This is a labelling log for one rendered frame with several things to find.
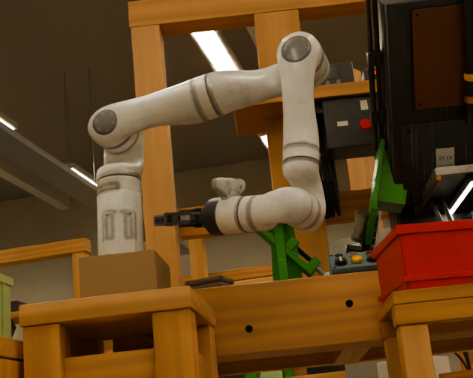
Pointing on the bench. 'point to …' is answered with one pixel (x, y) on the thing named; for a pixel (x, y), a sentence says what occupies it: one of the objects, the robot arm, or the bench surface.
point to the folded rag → (210, 282)
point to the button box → (351, 265)
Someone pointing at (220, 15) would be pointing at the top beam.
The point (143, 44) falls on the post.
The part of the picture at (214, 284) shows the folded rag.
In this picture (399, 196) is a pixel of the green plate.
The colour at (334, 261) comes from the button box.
